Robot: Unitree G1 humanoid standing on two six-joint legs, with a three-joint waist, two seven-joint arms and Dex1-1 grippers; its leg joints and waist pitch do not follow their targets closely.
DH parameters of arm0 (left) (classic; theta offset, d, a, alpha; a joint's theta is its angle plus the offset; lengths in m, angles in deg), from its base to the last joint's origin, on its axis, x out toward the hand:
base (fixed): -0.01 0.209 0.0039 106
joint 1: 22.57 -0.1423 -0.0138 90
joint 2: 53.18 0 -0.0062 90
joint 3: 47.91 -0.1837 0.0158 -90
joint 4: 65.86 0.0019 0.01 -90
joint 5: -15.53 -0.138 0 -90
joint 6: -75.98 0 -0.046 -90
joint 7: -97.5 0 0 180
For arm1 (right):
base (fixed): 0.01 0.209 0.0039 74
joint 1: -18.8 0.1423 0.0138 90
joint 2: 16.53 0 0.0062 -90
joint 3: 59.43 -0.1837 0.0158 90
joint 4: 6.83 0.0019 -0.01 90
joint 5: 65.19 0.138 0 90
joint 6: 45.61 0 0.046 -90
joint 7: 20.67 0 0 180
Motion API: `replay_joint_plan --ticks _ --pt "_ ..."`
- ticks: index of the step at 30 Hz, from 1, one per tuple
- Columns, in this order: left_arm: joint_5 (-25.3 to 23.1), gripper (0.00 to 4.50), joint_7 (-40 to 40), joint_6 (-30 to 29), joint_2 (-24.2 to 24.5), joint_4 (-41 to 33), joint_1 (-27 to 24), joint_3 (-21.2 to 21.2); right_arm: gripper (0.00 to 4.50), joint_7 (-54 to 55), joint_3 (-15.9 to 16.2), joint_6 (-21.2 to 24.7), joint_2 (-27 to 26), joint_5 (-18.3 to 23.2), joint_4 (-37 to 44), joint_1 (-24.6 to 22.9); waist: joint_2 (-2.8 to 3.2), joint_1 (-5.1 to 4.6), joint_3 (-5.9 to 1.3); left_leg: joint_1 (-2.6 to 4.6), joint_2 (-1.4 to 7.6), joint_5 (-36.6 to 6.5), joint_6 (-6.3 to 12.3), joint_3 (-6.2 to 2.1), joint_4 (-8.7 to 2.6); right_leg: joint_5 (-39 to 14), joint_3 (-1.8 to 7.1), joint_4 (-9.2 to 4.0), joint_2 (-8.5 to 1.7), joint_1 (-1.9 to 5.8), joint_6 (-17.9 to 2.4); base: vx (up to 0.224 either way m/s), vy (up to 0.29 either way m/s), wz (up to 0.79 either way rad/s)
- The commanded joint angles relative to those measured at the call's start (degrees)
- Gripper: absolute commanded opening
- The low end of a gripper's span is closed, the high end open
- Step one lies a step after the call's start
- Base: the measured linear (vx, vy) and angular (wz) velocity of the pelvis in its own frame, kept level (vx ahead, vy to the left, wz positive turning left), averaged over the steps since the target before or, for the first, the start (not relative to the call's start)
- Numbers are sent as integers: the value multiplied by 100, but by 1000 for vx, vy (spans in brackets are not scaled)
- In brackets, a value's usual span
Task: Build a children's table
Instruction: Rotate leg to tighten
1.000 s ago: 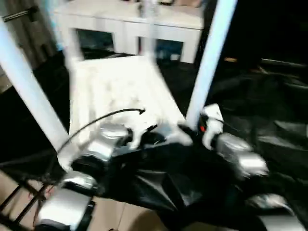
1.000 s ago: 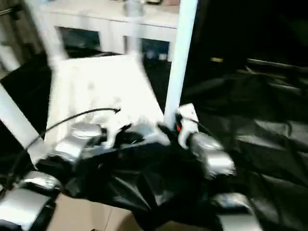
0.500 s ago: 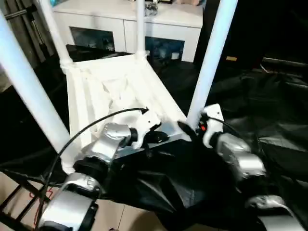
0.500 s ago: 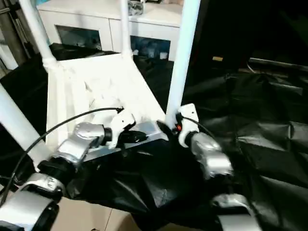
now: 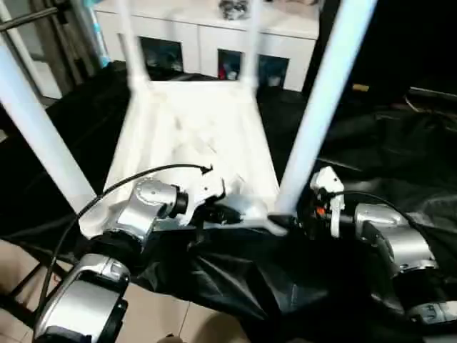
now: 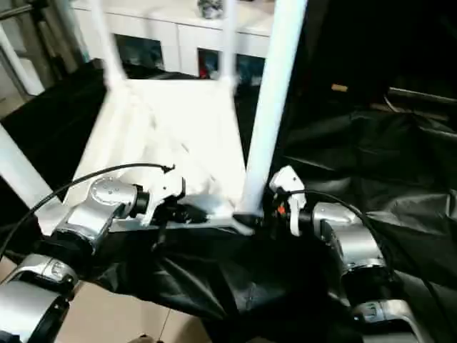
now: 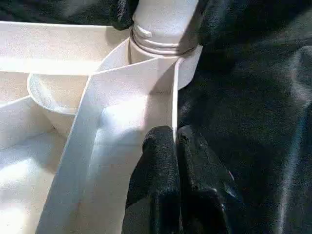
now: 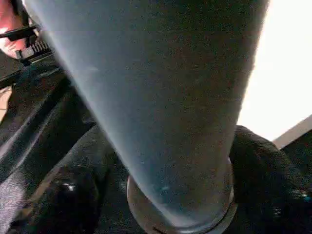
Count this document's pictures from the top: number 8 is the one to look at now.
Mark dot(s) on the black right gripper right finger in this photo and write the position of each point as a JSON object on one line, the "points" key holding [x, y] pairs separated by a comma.
{"points": [[268, 190]]}

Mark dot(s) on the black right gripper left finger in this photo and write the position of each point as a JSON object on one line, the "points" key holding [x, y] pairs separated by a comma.
{"points": [[73, 190]]}

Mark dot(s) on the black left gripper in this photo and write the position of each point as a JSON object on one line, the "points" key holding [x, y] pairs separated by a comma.
{"points": [[31, 48]]}

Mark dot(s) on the white plastic table leg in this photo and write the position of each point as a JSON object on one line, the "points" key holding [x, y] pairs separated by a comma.
{"points": [[158, 97]]}

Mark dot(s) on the black mat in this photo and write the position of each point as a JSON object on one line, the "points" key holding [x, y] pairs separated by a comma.
{"points": [[36, 117]]}

